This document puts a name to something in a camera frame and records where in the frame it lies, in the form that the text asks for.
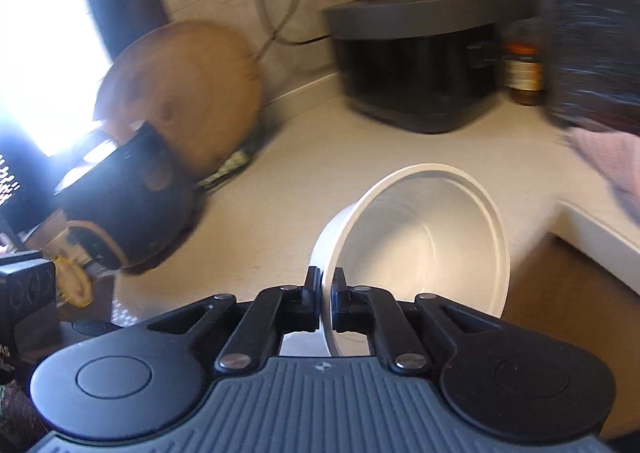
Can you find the round wooden cutting board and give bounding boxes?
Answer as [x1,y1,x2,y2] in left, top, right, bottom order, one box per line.
[95,20,265,184]

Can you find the white plastic bowl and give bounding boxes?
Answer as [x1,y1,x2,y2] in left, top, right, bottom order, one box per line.
[310,163,511,359]

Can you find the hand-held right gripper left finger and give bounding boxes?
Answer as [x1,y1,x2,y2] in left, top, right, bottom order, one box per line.
[147,265,323,376]

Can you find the black rice cooker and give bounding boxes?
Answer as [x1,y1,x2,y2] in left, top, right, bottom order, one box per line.
[322,0,501,134]

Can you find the brown glass jar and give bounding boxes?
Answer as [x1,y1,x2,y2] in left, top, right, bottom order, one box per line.
[500,23,546,106]

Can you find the yellow round scrubber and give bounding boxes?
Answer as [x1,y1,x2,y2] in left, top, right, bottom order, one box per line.
[52,255,93,309]

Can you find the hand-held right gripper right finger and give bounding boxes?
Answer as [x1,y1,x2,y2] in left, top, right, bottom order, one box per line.
[331,267,503,376]

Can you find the pink cloth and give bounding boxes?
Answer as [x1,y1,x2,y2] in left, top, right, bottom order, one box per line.
[567,128,640,214]

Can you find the black kitchen appliance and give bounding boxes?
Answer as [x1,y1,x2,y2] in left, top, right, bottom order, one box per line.
[537,0,640,134]

